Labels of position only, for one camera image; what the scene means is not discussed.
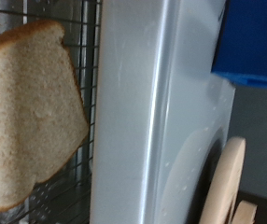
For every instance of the silver toaster oven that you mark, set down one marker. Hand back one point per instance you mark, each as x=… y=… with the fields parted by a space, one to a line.
x=139 y=124

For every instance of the white bread slice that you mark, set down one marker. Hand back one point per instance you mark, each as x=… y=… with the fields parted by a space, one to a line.
x=27 y=118

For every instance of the round wooden cutting board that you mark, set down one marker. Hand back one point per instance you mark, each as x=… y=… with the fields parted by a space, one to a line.
x=225 y=180

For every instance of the metal spatula with blue block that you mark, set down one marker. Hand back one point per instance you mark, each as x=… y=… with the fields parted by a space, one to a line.
x=251 y=40

